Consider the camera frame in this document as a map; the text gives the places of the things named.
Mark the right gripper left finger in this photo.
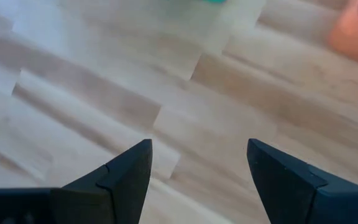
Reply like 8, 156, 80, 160
0, 139, 153, 224

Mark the orange plastic bin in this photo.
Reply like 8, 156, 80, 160
328, 0, 358, 68

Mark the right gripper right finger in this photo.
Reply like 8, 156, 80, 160
246, 139, 358, 224

